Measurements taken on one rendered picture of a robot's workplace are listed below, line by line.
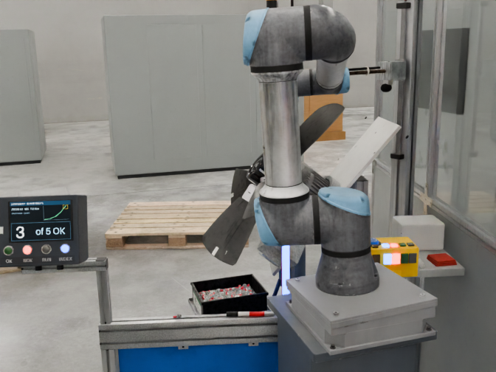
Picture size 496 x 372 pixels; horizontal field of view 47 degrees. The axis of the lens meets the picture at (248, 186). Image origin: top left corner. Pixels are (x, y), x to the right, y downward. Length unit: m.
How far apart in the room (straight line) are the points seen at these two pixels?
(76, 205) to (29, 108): 7.44
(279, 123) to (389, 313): 0.47
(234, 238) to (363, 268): 0.77
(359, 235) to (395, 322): 0.20
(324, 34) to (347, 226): 0.42
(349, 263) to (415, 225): 0.95
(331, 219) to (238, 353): 0.65
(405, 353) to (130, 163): 6.41
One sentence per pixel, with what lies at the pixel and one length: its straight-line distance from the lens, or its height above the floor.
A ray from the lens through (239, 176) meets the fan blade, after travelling 2.29.
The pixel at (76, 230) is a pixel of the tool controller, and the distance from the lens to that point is 1.61.
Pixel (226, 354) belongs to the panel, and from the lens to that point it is 1.79.
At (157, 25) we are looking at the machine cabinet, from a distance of 7.45.
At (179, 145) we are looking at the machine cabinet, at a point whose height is 0.39.
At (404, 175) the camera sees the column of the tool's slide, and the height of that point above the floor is 1.10.
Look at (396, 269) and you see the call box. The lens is 1.70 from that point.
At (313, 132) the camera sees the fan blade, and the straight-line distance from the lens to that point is 2.00.
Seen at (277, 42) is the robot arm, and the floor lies 1.64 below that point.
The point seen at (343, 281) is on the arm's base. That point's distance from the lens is 1.34.
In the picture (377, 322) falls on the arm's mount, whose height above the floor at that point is 1.06.
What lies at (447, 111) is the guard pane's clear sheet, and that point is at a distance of 2.39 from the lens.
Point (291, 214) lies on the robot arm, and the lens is 1.29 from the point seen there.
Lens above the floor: 1.63
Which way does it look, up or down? 14 degrees down
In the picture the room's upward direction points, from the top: 1 degrees counter-clockwise
